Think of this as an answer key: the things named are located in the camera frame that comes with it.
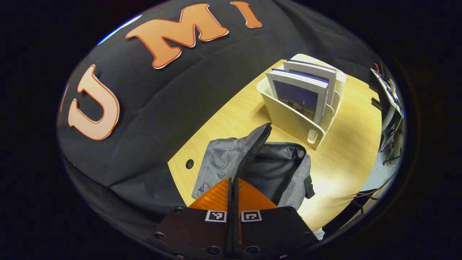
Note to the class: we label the grey portrait cover book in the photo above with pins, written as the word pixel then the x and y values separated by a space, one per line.
pixel 310 68

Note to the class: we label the black backdrop cloth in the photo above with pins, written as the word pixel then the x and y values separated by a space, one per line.
pixel 180 108

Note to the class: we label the grey schoolbag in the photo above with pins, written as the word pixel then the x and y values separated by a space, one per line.
pixel 223 159

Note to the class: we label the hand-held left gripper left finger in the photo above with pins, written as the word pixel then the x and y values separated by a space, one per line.
pixel 202 234

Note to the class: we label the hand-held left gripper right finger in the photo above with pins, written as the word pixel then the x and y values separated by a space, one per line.
pixel 270 234

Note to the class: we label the blue night cover book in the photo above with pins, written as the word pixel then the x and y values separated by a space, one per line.
pixel 296 97

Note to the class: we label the white bookshelf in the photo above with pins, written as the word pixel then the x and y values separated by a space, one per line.
pixel 288 122

